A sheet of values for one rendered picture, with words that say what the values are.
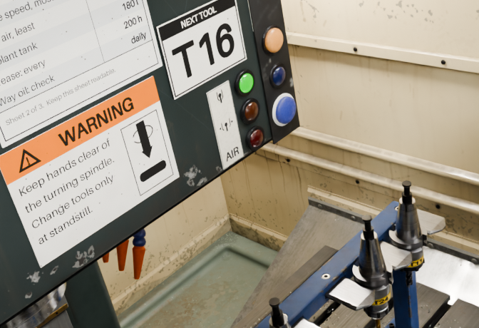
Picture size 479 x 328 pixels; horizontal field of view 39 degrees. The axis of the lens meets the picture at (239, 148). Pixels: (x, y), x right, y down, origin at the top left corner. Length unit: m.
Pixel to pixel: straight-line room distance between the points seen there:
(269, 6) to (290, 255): 1.26
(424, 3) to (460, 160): 0.36
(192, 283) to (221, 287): 0.10
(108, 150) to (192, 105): 0.10
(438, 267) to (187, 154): 1.16
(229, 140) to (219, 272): 1.54
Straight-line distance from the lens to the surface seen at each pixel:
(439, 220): 1.23
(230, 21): 0.65
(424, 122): 1.57
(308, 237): 1.88
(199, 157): 0.65
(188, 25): 0.61
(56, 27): 0.53
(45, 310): 0.77
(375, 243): 1.07
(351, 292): 1.09
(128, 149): 0.59
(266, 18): 0.68
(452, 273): 1.71
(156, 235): 2.09
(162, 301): 2.13
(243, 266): 2.20
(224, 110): 0.66
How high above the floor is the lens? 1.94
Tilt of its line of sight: 28 degrees down
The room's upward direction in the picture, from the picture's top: 12 degrees counter-clockwise
